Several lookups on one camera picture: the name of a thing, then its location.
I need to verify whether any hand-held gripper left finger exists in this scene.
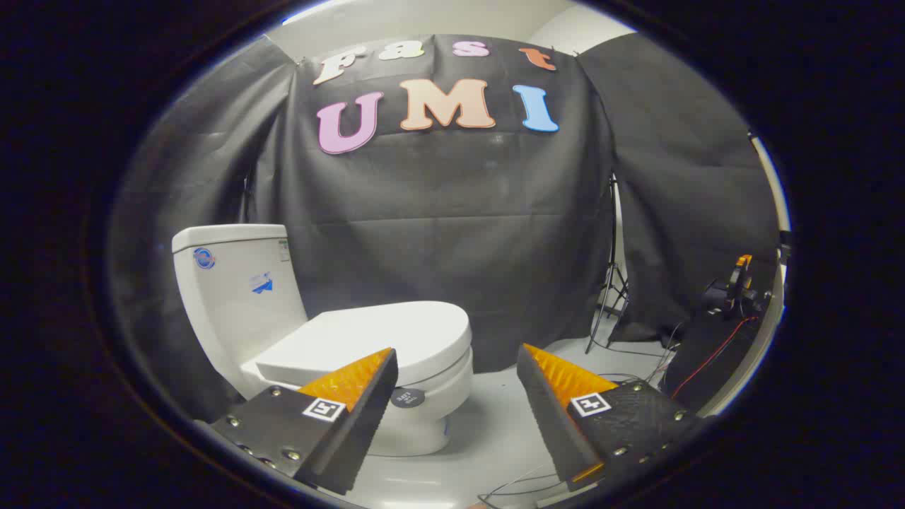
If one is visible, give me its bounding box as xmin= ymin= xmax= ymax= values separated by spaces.
xmin=210 ymin=347 xmax=399 ymax=496

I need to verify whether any dark side table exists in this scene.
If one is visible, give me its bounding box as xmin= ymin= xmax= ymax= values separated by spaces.
xmin=665 ymin=311 xmax=778 ymax=414

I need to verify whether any black backdrop cloth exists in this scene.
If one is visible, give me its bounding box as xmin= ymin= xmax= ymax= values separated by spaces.
xmin=110 ymin=32 xmax=782 ymax=425

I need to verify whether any black light stand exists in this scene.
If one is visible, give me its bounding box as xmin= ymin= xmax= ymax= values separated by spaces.
xmin=585 ymin=173 xmax=631 ymax=354

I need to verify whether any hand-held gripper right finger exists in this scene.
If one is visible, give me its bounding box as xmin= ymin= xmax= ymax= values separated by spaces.
xmin=516 ymin=344 xmax=701 ymax=492

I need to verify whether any white toilet lid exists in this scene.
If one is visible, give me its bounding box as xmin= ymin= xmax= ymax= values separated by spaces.
xmin=255 ymin=301 xmax=473 ymax=388

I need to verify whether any orange black gripper device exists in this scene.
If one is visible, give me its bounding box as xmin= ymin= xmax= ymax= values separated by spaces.
xmin=703 ymin=254 xmax=771 ymax=319

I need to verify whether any red cable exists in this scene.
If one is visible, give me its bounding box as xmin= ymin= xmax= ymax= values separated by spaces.
xmin=672 ymin=317 xmax=759 ymax=400

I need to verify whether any white ceramic toilet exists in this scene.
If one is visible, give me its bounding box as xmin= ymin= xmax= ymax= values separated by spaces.
xmin=172 ymin=224 xmax=474 ymax=457

